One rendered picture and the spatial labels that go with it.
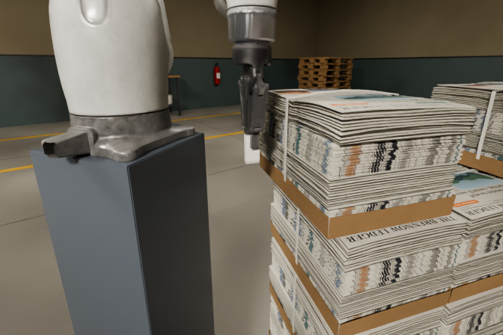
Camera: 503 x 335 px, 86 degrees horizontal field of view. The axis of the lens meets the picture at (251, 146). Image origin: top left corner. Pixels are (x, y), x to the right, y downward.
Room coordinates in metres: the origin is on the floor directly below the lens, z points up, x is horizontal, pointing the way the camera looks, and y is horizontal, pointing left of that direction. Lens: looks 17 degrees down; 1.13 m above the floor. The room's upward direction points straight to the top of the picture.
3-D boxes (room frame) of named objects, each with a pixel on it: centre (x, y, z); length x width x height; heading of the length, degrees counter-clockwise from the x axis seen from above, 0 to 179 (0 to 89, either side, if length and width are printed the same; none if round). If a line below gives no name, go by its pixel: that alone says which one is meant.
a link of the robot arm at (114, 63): (0.48, 0.22, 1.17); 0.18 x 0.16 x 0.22; 12
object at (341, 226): (0.52, -0.25, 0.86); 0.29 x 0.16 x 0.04; 107
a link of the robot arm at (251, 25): (0.55, 0.00, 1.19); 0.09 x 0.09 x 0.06
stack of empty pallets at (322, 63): (7.43, -1.95, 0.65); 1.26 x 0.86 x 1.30; 129
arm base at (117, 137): (0.45, 0.23, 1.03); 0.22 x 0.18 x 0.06; 159
